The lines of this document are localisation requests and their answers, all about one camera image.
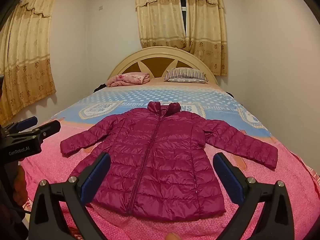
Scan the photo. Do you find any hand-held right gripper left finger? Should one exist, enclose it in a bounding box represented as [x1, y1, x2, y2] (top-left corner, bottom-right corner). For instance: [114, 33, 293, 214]
[29, 152, 111, 240]

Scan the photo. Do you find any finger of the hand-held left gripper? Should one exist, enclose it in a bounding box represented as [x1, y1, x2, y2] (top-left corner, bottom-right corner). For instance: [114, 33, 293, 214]
[0, 116, 38, 137]
[5, 120, 61, 142]

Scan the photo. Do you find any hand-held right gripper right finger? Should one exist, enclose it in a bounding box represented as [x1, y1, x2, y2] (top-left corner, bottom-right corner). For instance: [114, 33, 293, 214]
[212, 152, 295, 240]

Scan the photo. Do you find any magenta puffer jacket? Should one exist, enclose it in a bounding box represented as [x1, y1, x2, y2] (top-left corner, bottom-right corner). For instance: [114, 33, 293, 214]
[60, 101, 279, 222]

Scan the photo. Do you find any person's left hand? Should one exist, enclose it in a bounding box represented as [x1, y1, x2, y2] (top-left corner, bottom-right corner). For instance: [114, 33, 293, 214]
[14, 165, 28, 207]

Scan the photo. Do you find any pink blanket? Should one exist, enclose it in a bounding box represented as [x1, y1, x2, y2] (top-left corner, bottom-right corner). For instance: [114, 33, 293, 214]
[20, 120, 320, 240]

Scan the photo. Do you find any wide beige floral curtain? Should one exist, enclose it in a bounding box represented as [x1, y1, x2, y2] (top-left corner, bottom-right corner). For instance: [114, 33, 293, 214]
[0, 0, 57, 125]

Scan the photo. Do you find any folded pink floral quilt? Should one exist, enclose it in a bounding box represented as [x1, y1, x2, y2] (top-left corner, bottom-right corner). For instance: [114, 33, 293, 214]
[105, 72, 150, 87]

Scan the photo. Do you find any striped pillow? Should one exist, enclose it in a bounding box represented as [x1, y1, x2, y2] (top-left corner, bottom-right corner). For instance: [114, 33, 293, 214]
[164, 68, 208, 83]

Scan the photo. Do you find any cream wooden headboard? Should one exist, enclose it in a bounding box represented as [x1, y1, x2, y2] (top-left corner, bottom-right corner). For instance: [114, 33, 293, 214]
[107, 46, 218, 85]

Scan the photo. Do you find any beige floral curtain panel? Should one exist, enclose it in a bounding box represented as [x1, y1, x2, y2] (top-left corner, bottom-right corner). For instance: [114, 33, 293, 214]
[135, 0, 188, 49]
[184, 0, 228, 77]

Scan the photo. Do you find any window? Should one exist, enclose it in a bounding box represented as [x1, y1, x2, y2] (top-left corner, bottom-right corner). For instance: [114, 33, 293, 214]
[179, 0, 187, 39]

